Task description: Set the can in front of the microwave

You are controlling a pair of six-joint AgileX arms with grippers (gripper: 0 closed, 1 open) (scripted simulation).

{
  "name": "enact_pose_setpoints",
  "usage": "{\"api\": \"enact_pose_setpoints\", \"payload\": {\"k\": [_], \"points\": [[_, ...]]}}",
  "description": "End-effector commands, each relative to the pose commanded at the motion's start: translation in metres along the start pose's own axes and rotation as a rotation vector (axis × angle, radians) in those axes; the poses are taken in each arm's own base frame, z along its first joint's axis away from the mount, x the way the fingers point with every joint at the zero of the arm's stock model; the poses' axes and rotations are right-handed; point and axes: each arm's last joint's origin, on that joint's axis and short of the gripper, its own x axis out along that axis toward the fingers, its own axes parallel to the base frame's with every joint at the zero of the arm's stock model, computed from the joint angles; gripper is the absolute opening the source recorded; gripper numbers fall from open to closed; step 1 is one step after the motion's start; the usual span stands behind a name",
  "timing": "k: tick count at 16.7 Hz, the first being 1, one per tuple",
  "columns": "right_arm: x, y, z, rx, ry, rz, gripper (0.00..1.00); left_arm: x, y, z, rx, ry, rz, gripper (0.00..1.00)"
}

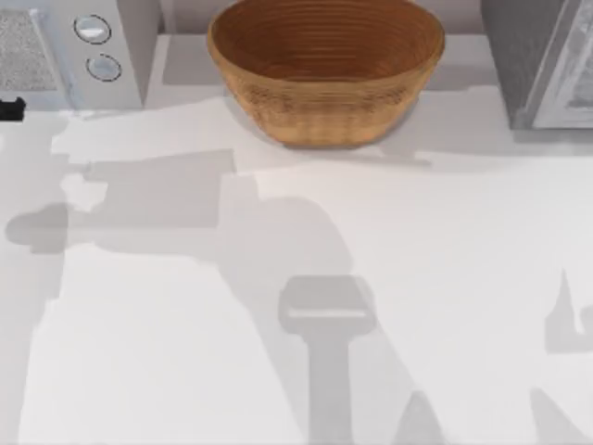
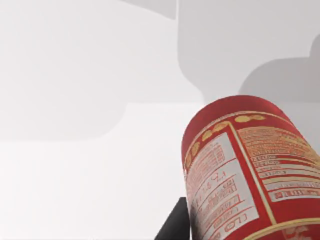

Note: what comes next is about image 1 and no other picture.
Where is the round microwave knob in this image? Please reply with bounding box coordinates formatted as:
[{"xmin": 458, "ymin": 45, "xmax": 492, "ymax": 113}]
[
  {"xmin": 84, "ymin": 52, "xmax": 123, "ymax": 83},
  {"xmin": 72, "ymin": 13, "xmax": 113, "ymax": 46}
]

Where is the brown woven basket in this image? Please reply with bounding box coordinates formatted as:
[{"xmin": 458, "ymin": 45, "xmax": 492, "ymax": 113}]
[{"xmin": 207, "ymin": 0, "xmax": 447, "ymax": 150}]

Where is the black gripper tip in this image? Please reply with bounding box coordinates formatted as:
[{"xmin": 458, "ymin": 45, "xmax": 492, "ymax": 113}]
[{"xmin": 0, "ymin": 96, "xmax": 27, "ymax": 123}]

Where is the pale microwave oven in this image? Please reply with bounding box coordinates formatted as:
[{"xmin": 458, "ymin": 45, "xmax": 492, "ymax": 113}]
[{"xmin": 0, "ymin": 0, "xmax": 163, "ymax": 112}]

